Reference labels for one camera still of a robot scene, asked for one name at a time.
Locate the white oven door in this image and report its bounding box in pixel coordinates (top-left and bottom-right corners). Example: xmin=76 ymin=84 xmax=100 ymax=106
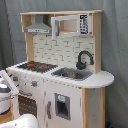
xmin=0 ymin=70 xmax=19 ymax=122

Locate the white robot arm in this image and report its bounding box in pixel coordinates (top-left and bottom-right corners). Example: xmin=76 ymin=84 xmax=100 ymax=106
xmin=0 ymin=78 xmax=39 ymax=128

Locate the wooden toy kitchen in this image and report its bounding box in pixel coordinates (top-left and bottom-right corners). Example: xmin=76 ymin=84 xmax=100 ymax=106
xmin=5 ymin=9 xmax=115 ymax=128

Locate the grey toy sink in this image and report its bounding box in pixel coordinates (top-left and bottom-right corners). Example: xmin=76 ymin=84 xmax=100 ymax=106
xmin=52 ymin=68 xmax=92 ymax=81

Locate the black toy faucet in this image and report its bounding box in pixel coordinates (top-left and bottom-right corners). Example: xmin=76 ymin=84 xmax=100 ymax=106
xmin=76 ymin=50 xmax=94 ymax=70

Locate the black toy stovetop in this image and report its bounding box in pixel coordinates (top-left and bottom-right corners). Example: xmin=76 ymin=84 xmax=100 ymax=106
xmin=19 ymin=61 xmax=56 ymax=73

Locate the right stove knob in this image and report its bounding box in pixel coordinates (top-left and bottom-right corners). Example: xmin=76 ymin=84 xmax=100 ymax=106
xmin=31 ymin=81 xmax=37 ymax=87

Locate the stove knob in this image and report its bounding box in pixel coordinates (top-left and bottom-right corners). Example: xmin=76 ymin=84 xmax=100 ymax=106
xmin=31 ymin=81 xmax=37 ymax=87
xmin=12 ymin=75 xmax=19 ymax=83

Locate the white microwave cabinet door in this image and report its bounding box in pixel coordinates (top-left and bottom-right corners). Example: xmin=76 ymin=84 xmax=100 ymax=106
xmin=51 ymin=14 xmax=92 ymax=39

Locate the white lower cabinet door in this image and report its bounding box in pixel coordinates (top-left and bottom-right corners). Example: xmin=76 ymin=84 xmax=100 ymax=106
xmin=45 ymin=81 xmax=82 ymax=128

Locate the grey range hood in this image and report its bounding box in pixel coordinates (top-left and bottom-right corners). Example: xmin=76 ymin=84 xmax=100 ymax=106
xmin=25 ymin=15 xmax=52 ymax=34

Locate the left stove knob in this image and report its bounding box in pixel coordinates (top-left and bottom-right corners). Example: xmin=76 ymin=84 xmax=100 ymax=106
xmin=12 ymin=75 xmax=19 ymax=83

